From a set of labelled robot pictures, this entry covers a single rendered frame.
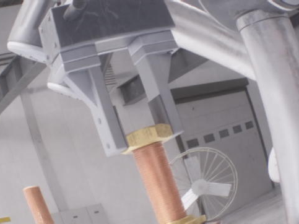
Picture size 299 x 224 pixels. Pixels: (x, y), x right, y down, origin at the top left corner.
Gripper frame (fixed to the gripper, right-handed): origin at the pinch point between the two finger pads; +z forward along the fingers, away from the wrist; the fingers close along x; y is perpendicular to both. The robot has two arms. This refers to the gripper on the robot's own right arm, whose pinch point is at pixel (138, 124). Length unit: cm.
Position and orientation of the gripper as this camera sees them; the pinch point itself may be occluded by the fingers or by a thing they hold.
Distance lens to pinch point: 55.0
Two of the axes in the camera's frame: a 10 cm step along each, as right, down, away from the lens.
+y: 3.9, -3.0, -8.7
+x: 8.6, -2.2, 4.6
